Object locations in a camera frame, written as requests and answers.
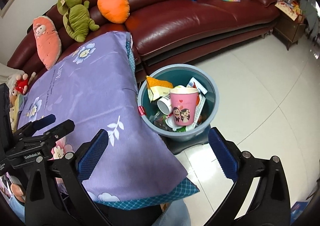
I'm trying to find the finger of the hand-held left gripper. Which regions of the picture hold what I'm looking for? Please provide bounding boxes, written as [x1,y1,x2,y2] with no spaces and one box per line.
[19,114,56,137]
[37,119,75,142]

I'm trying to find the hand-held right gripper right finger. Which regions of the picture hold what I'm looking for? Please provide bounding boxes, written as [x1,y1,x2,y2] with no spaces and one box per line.
[200,127,292,226]

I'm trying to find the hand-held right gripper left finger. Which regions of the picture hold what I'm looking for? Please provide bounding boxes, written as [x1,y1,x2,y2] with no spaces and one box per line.
[24,129,110,226]

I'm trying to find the red orange snack bag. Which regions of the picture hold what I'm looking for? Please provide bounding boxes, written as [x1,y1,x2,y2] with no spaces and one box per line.
[192,95,206,125]

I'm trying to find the white plastic lid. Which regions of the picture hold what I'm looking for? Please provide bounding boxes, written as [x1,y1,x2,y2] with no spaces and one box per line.
[165,116,182,132]

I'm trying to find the pink paper cup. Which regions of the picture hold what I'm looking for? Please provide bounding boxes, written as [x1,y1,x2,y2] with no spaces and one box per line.
[170,88,200,127]

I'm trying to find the teal trash bin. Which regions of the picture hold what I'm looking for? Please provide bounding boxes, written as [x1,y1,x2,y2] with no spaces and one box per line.
[137,64,220,142]

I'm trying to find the light blue snack wrapper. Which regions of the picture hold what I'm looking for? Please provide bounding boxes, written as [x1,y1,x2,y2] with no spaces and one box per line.
[186,77,208,96]

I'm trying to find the clear plastic packaging green print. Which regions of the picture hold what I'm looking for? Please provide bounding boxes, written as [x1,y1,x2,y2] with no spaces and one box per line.
[149,111,173,129]

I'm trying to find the small white plastic jar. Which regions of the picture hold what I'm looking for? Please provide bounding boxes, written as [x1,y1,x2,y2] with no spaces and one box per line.
[157,96,173,115]

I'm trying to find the orange cream snack bag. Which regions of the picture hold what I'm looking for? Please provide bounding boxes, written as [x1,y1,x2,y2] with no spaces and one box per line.
[146,75,174,103]

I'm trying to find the person's left hand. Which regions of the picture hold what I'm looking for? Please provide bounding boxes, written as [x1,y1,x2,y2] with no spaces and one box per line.
[10,183,26,203]

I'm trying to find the yellow green cloth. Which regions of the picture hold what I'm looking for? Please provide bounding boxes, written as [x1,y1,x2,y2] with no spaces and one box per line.
[10,96,25,132]

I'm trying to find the brown teddy bear plush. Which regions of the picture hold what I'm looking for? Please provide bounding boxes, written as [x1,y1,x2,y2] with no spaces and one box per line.
[10,90,19,107]

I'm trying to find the red teddy bear plush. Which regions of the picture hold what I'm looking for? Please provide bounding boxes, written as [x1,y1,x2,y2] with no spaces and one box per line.
[14,72,37,94]

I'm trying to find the purple floral tablecloth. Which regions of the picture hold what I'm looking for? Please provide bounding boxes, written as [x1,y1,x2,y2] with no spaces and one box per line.
[17,31,200,204]

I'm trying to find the white cloth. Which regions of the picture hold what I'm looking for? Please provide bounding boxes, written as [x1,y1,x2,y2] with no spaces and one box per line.
[0,62,15,84]

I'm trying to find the person's leg blue trousers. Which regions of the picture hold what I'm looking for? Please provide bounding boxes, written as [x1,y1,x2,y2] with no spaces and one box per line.
[150,197,192,226]

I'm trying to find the pink bunny plush pillow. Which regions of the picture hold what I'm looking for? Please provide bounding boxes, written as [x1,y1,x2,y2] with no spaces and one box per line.
[33,16,62,70]

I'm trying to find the green plush toy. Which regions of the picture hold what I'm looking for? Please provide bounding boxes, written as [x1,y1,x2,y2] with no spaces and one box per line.
[57,0,100,42]

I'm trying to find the dark red leather sofa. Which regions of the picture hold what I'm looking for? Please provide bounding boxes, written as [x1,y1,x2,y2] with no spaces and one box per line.
[7,0,280,77]

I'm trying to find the wooden side table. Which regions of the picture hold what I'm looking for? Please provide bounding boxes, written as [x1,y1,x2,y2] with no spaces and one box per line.
[274,4,307,50]

